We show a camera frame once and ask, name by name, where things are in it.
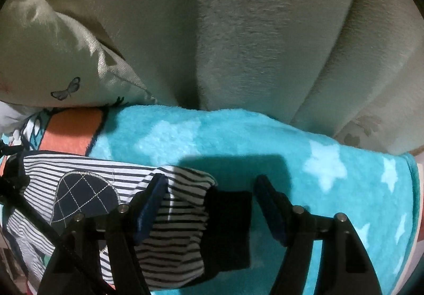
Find navy striped child pants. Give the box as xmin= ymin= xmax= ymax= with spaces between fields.
xmin=1 ymin=151 xmax=252 ymax=290

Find turquoise star fleece blanket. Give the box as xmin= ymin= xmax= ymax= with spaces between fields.
xmin=1 ymin=105 xmax=422 ymax=294

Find white small pillow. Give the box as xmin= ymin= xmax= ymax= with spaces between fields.
xmin=0 ymin=102 xmax=42 ymax=134

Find beige butterfly print pillow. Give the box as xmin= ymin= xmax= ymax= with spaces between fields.
xmin=1 ymin=0 xmax=156 ymax=107

